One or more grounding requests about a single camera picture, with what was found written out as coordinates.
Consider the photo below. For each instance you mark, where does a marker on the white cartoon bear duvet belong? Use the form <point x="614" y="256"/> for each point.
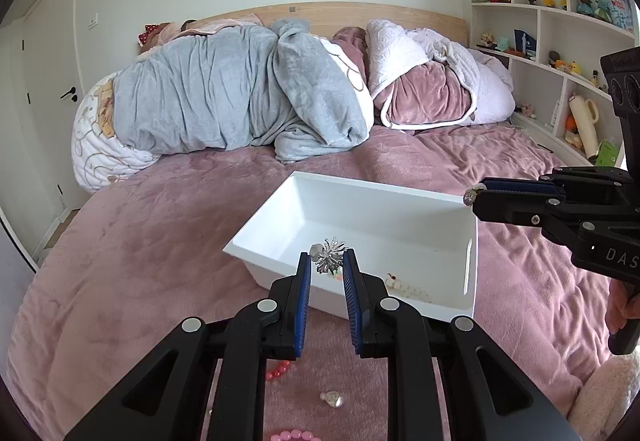
<point x="102" y="141"/>

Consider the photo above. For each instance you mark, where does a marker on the mauve pillow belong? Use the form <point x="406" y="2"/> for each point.
<point x="350" y="46"/>

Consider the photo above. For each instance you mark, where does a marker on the cream toy jug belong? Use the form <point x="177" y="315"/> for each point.
<point x="582" y="123"/>

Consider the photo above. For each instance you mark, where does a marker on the silver spiky brooch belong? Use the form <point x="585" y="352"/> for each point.
<point x="329" y="255"/>

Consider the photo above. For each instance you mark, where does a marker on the white plastic box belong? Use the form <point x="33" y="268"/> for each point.
<point x="380" y="221"/>

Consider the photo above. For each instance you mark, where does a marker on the white shelf unit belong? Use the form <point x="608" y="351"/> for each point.
<point x="550" y="21"/>

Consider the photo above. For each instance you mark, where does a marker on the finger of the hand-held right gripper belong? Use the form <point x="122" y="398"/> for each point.
<point x="510" y="208"/>
<point x="520" y="186"/>

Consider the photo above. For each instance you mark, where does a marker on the red polka dot bow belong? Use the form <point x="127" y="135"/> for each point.
<point x="152" y="33"/>

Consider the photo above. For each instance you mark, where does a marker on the wooden headboard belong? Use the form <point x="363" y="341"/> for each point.
<point x="400" y="18"/>

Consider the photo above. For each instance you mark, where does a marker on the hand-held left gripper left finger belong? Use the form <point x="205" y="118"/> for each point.
<point x="303" y="306"/>

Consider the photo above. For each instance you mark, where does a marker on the pale pink plush cushion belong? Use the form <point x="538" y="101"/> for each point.
<point x="607" y="401"/>

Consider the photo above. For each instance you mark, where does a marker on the white light switch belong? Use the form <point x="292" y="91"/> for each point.
<point x="93" y="21"/>

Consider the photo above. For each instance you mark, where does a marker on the light pink pillow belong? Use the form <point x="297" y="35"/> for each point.
<point x="215" y="25"/>

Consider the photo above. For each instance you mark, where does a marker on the white door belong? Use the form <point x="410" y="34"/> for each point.
<point x="42" y="121"/>

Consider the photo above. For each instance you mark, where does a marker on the green box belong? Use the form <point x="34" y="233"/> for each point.
<point x="607" y="152"/>

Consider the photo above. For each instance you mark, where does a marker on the pink and white quilt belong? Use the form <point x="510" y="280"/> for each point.
<point x="430" y="81"/>

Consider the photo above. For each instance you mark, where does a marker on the grey fleece blanket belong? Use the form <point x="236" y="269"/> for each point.
<point x="210" y="86"/>

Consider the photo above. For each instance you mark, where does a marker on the person's right hand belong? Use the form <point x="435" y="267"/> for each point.
<point x="624" y="308"/>

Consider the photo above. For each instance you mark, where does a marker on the small silver beaded earring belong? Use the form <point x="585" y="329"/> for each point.
<point x="471" y="197"/>

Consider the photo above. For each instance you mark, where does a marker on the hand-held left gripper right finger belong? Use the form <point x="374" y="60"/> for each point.
<point x="352" y="308"/>

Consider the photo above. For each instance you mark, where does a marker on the pink bed sheet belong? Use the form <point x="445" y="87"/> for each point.
<point x="165" y="246"/>

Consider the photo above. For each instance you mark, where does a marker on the clear crystal trinket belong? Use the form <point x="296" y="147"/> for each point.
<point x="332" y="399"/>

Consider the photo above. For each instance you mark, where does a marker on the printed picture box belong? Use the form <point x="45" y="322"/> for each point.
<point x="617" y="3"/>

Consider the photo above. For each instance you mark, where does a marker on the teal plush toy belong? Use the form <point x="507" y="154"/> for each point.
<point x="592" y="8"/>

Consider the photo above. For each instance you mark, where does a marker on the dark blue card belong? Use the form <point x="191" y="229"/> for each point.
<point x="525" y="43"/>

